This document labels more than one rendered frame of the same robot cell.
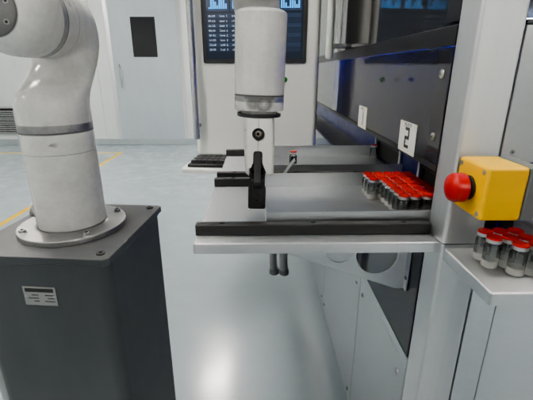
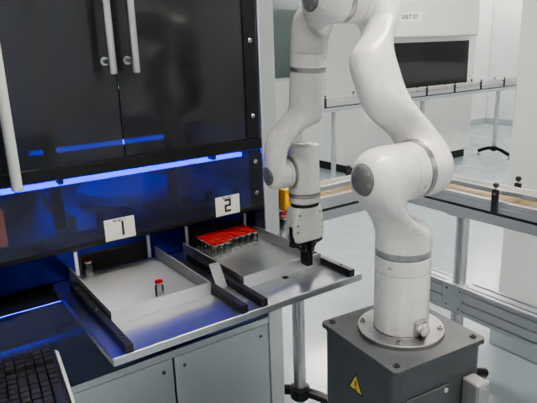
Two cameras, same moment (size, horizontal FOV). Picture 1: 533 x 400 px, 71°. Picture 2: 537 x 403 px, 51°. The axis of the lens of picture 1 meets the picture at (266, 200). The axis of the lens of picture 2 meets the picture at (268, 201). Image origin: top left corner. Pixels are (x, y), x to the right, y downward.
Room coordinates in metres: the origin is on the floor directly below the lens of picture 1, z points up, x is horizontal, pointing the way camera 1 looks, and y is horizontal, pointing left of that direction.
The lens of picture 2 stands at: (1.53, 1.16, 1.49)
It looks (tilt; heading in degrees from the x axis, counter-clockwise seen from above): 16 degrees down; 237
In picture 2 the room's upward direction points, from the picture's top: 2 degrees counter-clockwise
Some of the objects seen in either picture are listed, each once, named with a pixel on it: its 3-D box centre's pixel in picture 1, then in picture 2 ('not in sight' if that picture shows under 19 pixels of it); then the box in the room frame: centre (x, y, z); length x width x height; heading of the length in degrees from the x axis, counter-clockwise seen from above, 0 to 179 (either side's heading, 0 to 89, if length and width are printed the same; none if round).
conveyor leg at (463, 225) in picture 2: not in sight; (458, 302); (-0.22, -0.14, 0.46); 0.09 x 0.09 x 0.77; 1
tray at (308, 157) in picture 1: (328, 159); (137, 280); (1.08, -0.18, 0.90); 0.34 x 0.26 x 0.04; 91
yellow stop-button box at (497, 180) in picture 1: (493, 186); (288, 197); (0.49, -0.31, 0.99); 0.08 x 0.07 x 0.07; 91
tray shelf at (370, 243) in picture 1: (312, 186); (207, 281); (0.91, -0.11, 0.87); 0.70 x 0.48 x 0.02; 1
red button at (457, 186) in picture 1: (461, 187); not in sight; (0.49, -0.26, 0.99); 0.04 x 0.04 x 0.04; 1
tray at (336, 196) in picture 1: (346, 197); (248, 253); (0.74, -0.17, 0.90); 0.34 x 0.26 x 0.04; 92
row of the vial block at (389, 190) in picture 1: (388, 193); (232, 242); (0.74, -0.25, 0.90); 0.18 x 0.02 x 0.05; 2
